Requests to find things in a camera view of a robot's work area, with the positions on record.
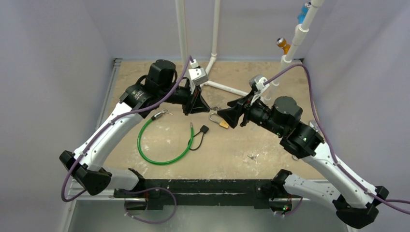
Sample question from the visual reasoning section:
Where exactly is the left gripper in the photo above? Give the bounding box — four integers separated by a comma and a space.
159, 80, 210, 116

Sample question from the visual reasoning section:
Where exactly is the brass padlock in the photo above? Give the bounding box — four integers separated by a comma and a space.
208, 113, 230, 129

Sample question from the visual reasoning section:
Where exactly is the padlock key set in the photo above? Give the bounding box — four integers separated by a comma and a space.
210, 106, 222, 111

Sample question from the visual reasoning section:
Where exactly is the lock key set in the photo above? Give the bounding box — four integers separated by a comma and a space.
159, 109, 173, 115

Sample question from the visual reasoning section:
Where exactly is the green cable lock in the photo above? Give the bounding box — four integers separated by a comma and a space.
136, 110, 194, 166

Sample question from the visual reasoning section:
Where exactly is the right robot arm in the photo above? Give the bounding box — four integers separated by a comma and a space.
218, 96, 389, 229

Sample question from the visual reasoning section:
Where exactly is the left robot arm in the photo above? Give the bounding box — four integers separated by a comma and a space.
59, 58, 210, 198

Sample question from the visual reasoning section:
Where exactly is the orange valve fitting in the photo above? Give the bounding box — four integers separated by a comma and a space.
276, 37, 291, 55

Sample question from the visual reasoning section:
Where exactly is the blue valve fitting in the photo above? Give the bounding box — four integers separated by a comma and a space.
297, 1, 311, 24

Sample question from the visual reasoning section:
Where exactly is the black cable loop lock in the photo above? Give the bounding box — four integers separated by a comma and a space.
189, 125, 210, 151

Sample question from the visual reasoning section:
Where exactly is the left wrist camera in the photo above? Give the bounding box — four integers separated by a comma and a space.
188, 59, 209, 86

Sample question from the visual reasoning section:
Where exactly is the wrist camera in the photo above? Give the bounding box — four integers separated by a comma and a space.
249, 74, 270, 105
188, 59, 209, 86

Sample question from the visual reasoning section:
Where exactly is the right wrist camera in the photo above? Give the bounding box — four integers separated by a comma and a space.
249, 74, 270, 105

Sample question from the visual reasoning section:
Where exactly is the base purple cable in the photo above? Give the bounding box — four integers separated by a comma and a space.
124, 187, 178, 225

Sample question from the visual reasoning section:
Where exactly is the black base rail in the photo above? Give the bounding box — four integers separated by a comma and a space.
114, 170, 303, 212

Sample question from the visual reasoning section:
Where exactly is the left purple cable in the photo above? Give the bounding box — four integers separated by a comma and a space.
60, 56, 194, 203

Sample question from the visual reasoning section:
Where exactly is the white pvc pipe frame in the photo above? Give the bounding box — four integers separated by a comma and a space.
174, 0, 325, 102

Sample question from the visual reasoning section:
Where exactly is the aluminium frame rail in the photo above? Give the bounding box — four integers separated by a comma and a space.
66, 58, 123, 202

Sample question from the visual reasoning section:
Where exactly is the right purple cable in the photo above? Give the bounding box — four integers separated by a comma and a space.
264, 62, 410, 215

